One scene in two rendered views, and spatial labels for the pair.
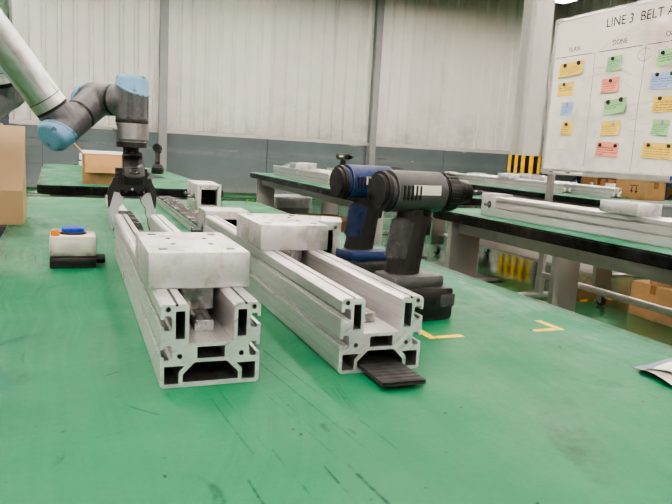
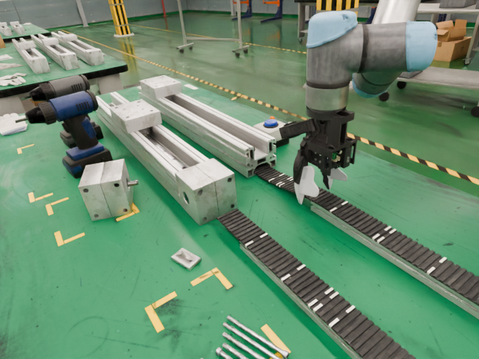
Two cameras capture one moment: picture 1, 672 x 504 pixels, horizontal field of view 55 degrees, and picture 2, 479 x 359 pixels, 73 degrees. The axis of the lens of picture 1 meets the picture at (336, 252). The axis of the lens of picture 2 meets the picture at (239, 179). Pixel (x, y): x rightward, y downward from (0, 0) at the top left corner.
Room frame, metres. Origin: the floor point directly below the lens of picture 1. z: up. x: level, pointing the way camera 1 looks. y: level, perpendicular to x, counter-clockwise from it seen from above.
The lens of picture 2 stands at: (2.09, 0.24, 1.23)
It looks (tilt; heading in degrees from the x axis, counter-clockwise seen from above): 32 degrees down; 170
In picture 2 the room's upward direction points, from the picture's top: 5 degrees counter-clockwise
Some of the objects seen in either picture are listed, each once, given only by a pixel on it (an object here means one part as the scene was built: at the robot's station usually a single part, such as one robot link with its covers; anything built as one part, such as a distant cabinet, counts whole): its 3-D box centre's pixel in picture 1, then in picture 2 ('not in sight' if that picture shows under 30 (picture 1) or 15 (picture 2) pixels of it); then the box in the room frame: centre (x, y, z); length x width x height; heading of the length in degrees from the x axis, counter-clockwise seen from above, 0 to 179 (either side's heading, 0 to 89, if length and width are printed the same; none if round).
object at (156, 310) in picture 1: (162, 269); (192, 117); (1.00, 0.27, 0.82); 0.80 x 0.10 x 0.09; 22
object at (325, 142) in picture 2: (131, 167); (326, 137); (1.57, 0.50, 0.95); 0.09 x 0.08 x 0.12; 22
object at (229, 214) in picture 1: (217, 229); (211, 189); (1.48, 0.27, 0.83); 0.12 x 0.09 x 0.10; 112
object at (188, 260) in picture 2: not in sight; (185, 258); (1.64, 0.20, 0.78); 0.05 x 0.03 x 0.01; 40
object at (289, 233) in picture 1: (279, 238); (136, 119); (1.07, 0.09, 0.87); 0.16 x 0.11 x 0.07; 22
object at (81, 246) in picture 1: (77, 248); (269, 134); (1.21, 0.49, 0.81); 0.10 x 0.08 x 0.06; 112
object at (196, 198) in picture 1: (202, 196); not in sight; (2.39, 0.50, 0.83); 0.11 x 0.10 x 0.10; 116
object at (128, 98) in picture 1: (131, 99); (331, 49); (1.56, 0.50, 1.11); 0.09 x 0.08 x 0.11; 68
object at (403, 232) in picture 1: (427, 244); (64, 114); (0.98, -0.14, 0.89); 0.20 x 0.08 x 0.22; 121
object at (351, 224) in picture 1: (380, 225); (68, 137); (1.19, -0.08, 0.89); 0.20 x 0.08 x 0.22; 121
